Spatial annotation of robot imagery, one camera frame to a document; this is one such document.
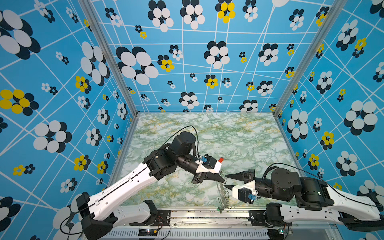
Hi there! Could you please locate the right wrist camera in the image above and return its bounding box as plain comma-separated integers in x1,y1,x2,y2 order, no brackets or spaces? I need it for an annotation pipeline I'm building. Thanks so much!
232,181,261,204

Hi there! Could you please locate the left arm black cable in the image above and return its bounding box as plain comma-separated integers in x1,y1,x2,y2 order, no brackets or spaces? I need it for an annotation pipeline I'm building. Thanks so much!
59,125,200,236

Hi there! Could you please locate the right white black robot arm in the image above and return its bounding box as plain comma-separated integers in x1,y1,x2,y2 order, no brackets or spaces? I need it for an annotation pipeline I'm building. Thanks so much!
225,167,384,232

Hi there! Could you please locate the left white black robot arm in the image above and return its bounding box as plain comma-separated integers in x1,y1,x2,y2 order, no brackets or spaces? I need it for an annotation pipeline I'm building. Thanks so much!
76,132,225,240

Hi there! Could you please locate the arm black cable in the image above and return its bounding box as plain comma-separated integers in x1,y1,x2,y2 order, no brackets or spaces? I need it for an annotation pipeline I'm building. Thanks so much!
59,125,200,236
259,162,379,208

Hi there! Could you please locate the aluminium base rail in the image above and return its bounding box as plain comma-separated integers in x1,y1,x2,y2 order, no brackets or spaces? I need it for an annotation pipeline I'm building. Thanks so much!
103,208,342,240

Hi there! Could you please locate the right aluminium corner post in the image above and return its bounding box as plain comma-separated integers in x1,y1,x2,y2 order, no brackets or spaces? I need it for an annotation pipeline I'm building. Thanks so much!
274,0,349,117

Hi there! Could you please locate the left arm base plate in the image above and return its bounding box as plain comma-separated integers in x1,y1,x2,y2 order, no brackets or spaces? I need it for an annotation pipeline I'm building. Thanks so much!
130,210,171,227

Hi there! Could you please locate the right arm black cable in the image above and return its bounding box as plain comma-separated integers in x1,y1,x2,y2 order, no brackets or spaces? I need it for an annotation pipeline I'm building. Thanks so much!
259,162,379,208

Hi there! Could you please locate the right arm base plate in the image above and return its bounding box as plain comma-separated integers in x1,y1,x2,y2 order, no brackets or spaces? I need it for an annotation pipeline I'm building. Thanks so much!
248,210,292,228

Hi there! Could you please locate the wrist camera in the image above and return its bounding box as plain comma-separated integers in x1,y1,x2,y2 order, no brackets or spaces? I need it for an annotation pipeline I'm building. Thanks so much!
232,181,261,204
196,155,222,174

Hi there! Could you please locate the aluminium corner post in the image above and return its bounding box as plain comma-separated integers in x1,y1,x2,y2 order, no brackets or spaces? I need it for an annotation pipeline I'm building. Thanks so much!
274,0,349,117
78,0,139,117

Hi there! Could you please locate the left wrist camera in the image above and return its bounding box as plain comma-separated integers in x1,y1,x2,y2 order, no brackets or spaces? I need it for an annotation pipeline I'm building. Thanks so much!
196,155,222,174

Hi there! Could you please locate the left aluminium corner post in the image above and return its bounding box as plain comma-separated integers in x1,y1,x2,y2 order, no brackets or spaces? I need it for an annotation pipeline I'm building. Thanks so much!
78,0,139,117

